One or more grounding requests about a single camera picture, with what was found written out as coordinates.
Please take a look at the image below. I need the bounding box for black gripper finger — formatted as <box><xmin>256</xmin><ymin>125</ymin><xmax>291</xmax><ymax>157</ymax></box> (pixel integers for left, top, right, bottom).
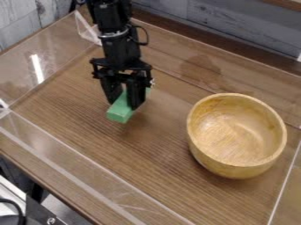
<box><xmin>100</xmin><ymin>76</ymin><xmax>123</xmax><ymax>104</ymax></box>
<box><xmin>125</xmin><ymin>79</ymin><xmax>147</xmax><ymax>110</ymax></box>

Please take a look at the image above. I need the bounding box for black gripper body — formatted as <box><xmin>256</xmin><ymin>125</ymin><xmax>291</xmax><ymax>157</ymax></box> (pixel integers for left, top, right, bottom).
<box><xmin>88</xmin><ymin>32</ymin><xmax>155</xmax><ymax>89</ymax></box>

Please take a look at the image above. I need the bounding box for green rectangular block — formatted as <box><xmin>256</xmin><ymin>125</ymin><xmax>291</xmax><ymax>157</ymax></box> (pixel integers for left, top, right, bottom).
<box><xmin>105</xmin><ymin>86</ymin><xmax>152</xmax><ymax>124</ymax></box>

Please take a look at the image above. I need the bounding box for brown wooden bowl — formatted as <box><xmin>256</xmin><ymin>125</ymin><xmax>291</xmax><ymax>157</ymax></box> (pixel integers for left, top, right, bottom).
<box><xmin>185</xmin><ymin>93</ymin><xmax>287</xmax><ymax>179</ymax></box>

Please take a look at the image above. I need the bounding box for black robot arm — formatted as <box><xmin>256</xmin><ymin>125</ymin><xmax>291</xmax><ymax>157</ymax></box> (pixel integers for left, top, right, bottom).
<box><xmin>82</xmin><ymin>0</ymin><xmax>152</xmax><ymax>110</ymax></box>

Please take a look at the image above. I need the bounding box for clear acrylic corner bracket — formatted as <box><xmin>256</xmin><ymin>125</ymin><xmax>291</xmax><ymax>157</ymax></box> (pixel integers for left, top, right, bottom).
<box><xmin>73</xmin><ymin>11</ymin><xmax>101</xmax><ymax>46</ymax></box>

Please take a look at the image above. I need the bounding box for clear acrylic tray wall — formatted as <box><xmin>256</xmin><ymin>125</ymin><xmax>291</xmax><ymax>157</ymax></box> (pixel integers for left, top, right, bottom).
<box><xmin>0</xmin><ymin>99</ymin><xmax>195</xmax><ymax>225</ymax></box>

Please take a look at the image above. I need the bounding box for black metal bracket with screw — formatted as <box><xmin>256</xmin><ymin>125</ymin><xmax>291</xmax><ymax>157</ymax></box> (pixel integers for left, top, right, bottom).
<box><xmin>24</xmin><ymin>196</ymin><xmax>66</xmax><ymax>225</ymax></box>

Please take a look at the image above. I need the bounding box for black cable lower left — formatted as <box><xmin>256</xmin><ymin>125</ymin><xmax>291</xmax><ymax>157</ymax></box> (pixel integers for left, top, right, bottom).
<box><xmin>0</xmin><ymin>199</ymin><xmax>25</xmax><ymax>225</ymax></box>

